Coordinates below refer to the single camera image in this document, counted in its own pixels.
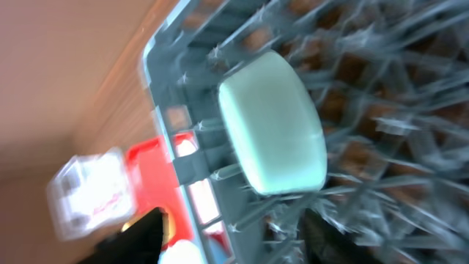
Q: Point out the red plastic tray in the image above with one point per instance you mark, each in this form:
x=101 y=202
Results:
x=156 y=186

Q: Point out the light blue bowl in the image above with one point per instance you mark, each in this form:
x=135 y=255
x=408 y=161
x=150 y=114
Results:
x=182 y=252

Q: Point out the clear plastic bin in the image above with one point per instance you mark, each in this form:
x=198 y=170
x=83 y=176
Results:
x=82 y=184

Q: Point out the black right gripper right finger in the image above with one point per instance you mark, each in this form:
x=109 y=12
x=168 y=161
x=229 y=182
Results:
x=324 y=244

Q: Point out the grey dishwasher rack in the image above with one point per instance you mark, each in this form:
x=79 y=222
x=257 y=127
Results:
x=390 y=83

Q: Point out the mint green bowl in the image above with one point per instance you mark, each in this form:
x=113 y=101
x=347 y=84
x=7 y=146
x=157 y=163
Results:
x=274 y=127

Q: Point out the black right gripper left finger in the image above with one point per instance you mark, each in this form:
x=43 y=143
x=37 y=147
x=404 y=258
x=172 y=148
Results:
x=141 y=243

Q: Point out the red snack wrapper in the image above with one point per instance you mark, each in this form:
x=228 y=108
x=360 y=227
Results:
x=109 y=204

